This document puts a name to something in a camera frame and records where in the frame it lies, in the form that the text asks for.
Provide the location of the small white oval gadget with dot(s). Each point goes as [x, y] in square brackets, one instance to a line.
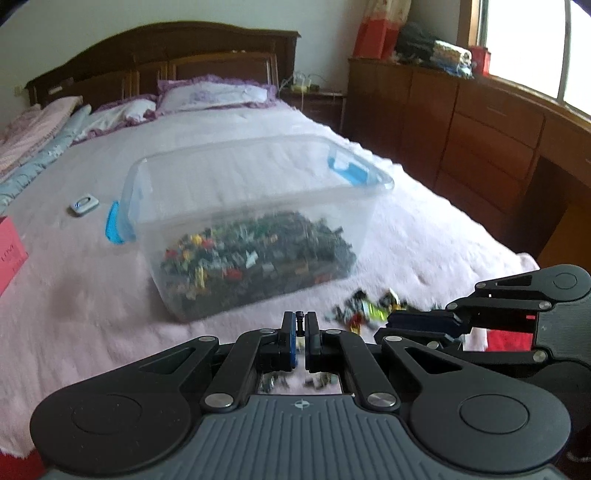
[84, 204]

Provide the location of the clear plastic container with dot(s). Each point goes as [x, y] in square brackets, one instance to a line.
[240, 184]

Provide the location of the white pillow with purple ruffle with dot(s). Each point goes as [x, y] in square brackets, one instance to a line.
[217, 94]

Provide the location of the red bedsheet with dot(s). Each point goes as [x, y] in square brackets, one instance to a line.
[508, 337]

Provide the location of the dense heap of toy bricks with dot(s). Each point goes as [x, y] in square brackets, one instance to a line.
[268, 254]

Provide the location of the pink striped blanket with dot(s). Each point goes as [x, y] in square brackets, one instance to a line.
[32, 124]

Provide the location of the light blue blanket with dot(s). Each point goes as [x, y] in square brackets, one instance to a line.
[51, 147]

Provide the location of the small white pillow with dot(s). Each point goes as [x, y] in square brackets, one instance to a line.
[124, 113]

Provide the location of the toy brick pile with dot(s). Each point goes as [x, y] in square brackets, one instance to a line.
[364, 309]

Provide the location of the window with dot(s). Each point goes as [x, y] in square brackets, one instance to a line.
[531, 41]

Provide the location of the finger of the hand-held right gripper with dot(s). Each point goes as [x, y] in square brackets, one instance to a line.
[443, 342]
[425, 321]

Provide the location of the dark wooden headboard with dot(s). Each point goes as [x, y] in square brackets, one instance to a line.
[161, 55]

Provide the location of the wooden dresser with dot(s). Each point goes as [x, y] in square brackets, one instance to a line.
[485, 134]

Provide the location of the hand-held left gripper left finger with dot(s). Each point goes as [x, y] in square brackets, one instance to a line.
[292, 341]

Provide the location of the small black toy brick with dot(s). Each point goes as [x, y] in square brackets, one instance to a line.
[300, 319]

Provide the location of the pink cardboard box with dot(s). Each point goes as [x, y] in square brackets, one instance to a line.
[9, 258]

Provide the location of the red paper bag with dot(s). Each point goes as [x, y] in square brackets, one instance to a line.
[374, 39]

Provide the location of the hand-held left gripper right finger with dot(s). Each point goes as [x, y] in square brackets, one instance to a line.
[309, 344]

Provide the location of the stack of folded clothes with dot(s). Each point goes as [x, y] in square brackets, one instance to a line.
[434, 50]

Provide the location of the white fluffy blanket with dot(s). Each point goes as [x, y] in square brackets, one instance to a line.
[69, 300]

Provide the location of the wooden nightstand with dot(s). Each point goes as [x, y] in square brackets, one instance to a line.
[318, 108]

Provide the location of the small red box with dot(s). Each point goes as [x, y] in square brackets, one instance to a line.
[480, 60]

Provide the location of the floral curtain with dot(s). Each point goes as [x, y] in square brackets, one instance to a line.
[385, 9]

